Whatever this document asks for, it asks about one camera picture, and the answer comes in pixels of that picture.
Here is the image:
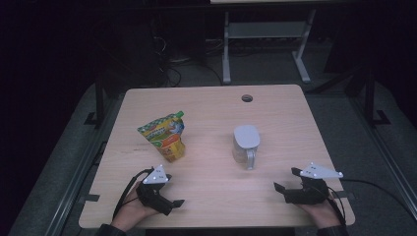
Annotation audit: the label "clear jar with grey lid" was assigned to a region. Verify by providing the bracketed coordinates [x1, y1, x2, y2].
[231, 124, 262, 171]

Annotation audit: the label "yellow spouted food pouch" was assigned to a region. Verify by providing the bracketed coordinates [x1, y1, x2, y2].
[137, 110, 186, 163]

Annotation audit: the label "person's right hand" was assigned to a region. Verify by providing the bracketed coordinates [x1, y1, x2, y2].
[296, 196, 343, 229]

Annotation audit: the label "tangled black floor cables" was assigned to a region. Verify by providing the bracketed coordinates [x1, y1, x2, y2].
[149, 19, 224, 89]

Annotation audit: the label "grey metal table frame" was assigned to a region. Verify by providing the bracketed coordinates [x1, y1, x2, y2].
[209, 0, 318, 85]

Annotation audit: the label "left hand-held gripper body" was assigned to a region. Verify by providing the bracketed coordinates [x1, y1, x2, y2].
[136, 164, 175, 216]

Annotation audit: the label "right hand-held gripper black cable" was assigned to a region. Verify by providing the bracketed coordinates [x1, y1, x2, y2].
[323, 185, 347, 227]

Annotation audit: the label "person's left hand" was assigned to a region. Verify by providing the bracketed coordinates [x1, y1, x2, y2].
[111, 181, 161, 232]

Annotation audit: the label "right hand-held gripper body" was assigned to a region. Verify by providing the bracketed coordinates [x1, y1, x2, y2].
[283, 161, 344, 205]

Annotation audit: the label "black metal stand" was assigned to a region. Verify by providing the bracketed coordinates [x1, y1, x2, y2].
[84, 73, 106, 128]
[347, 67, 391, 127]

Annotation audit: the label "black cable beside table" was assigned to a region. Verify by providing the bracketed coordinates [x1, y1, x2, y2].
[340, 178, 417, 221]

